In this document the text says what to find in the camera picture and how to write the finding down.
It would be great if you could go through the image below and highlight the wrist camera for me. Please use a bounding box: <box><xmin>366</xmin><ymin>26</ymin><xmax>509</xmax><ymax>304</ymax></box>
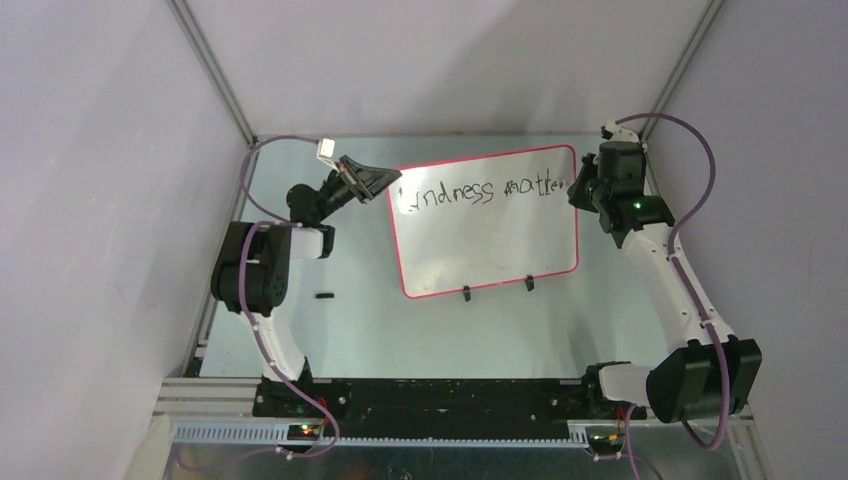
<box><xmin>600</xmin><ymin>121</ymin><xmax>642</xmax><ymax>147</ymax></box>
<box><xmin>316</xmin><ymin>137</ymin><xmax>337</xmax><ymax>169</ymax></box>

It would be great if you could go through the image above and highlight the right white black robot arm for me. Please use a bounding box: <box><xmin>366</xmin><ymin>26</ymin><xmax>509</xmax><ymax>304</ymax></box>
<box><xmin>567</xmin><ymin>140</ymin><xmax>762</xmax><ymax>423</ymax></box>

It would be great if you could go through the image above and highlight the left circuit board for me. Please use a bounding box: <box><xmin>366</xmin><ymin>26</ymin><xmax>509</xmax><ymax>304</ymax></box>
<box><xmin>286</xmin><ymin>423</ymin><xmax>323</xmax><ymax>442</ymax></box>

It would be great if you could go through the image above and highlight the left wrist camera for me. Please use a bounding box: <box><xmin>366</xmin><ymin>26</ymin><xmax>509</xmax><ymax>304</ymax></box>
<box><xmin>316</xmin><ymin>137</ymin><xmax>337</xmax><ymax>169</ymax></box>

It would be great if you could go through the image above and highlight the white object at corner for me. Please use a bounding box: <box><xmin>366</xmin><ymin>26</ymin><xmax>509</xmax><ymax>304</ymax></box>
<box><xmin>124</xmin><ymin>415</ymin><xmax>173</xmax><ymax>480</ymax></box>

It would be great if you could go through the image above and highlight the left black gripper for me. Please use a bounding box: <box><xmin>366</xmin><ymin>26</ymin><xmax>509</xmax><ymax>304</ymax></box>
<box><xmin>315</xmin><ymin>155</ymin><xmax>399</xmax><ymax>223</ymax></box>

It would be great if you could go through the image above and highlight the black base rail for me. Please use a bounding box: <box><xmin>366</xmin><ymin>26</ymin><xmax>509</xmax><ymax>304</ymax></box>
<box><xmin>252</xmin><ymin>378</ymin><xmax>629</xmax><ymax>441</ymax></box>

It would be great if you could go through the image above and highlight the aluminium frame profile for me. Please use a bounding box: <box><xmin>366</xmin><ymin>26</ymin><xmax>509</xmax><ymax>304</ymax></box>
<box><xmin>153</xmin><ymin>377</ymin><xmax>260</xmax><ymax>422</ymax></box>

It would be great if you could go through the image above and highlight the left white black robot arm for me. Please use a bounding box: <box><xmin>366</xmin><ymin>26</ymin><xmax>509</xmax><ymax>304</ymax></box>
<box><xmin>210</xmin><ymin>155</ymin><xmax>402</xmax><ymax>417</ymax></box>

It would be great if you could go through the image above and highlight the right circuit board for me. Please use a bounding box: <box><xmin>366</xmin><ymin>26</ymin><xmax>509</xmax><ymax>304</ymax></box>
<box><xmin>588</xmin><ymin>434</ymin><xmax>625</xmax><ymax>456</ymax></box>

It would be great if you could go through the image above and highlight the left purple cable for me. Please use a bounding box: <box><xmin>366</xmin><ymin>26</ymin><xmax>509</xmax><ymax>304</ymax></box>
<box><xmin>237</xmin><ymin>135</ymin><xmax>342</xmax><ymax>480</ymax></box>

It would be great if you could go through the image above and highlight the wire whiteboard stand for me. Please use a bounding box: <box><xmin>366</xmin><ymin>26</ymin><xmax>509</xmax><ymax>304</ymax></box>
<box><xmin>461</xmin><ymin>275</ymin><xmax>535</xmax><ymax>302</ymax></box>

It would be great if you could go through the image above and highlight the pink framed whiteboard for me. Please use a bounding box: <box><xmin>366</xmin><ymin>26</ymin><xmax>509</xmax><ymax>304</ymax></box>
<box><xmin>388</xmin><ymin>144</ymin><xmax>580</xmax><ymax>299</ymax></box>

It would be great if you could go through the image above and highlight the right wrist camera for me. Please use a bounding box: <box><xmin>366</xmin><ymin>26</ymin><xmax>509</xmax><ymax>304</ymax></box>
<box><xmin>600</xmin><ymin>121</ymin><xmax>642</xmax><ymax>147</ymax></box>

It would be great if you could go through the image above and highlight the circuit board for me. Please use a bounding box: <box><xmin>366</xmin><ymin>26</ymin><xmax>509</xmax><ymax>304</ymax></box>
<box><xmin>286</xmin><ymin>423</ymin><xmax>323</xmax><ymax>442</ymax></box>
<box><xmin>588</xmin><ymin>434</ymin><xmax>625</xmax><ymax>456</ymax></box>

